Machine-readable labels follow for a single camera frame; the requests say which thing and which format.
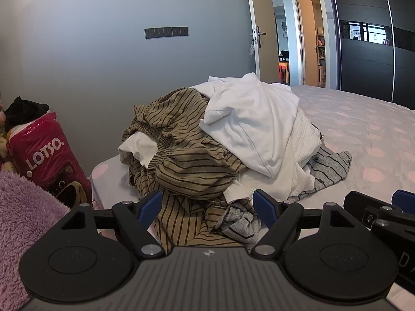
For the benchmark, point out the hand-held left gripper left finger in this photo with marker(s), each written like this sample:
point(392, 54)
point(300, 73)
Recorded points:
point(149, 206)

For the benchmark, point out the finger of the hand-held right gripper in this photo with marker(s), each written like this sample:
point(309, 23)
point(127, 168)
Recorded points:
point(360, 202)
point(404, 197)

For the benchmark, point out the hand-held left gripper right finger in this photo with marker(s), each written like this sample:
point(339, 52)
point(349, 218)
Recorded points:
point(264, 208)

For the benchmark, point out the white t-shirt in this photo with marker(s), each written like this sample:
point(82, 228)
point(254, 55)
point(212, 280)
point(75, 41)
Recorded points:
point(253, 120)

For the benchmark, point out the grey striped garment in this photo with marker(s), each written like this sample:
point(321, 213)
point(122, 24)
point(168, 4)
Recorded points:
point(330, 165)

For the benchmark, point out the brown striped garment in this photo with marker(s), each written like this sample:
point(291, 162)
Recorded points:
point(188, 165)

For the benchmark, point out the plain white garment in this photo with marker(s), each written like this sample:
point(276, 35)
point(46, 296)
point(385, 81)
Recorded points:
point(139, 147)

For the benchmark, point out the white waffle-textured garment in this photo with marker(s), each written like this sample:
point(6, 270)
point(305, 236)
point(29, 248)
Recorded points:
point(304, 139)

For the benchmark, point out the bed with polka-dot sheet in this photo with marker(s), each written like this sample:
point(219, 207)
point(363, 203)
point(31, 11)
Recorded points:
point(356, 120)

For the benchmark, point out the red printed bag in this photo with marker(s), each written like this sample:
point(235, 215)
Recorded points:
point(42, 155)

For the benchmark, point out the purple fluffy blanket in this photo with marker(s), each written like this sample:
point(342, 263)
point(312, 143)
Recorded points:
point(19, 207)

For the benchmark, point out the dark sliding wardrobe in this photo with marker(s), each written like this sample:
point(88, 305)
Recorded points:
point(363, 64)

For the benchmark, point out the orange red stool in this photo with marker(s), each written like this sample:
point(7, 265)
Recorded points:
point(282, 71)

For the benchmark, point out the black cloth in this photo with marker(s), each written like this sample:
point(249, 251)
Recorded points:
point(26, 110)

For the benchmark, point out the plush toy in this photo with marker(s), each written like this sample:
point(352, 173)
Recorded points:
point(3, 145)

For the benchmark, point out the hallway shelf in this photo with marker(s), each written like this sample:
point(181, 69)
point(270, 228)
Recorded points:
point(321, 48)

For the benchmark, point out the wooden hallway door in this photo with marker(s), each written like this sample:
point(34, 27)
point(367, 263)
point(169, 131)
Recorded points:
point(306, 39)

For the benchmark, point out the beige room door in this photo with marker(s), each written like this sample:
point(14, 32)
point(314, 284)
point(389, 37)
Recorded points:
point(261, 6)

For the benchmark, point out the dark wall switch panel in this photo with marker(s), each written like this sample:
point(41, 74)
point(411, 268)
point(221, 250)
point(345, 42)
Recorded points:
point(165, 32)

